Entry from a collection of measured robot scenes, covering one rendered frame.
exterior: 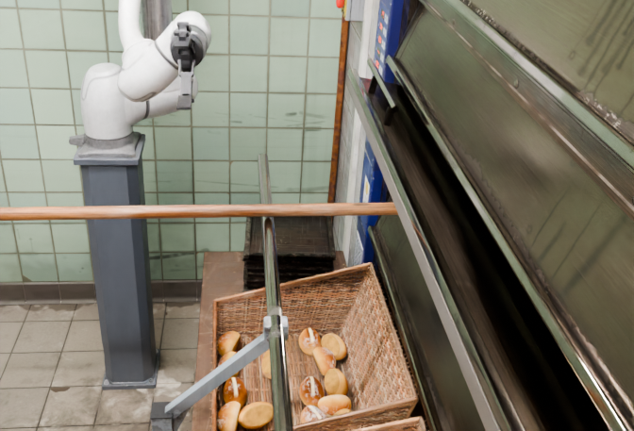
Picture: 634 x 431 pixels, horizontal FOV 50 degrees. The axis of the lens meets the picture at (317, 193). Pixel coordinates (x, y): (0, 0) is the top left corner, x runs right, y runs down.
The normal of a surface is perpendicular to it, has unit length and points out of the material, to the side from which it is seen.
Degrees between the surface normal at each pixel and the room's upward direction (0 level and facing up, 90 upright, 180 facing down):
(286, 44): 90
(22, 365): 0
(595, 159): 90
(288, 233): 0
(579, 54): 70
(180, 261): 90
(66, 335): 0
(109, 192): 90
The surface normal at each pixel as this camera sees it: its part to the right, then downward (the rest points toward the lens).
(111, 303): 0.11, 0.48
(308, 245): 0.06, -0.87
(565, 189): -0.91, -0.30
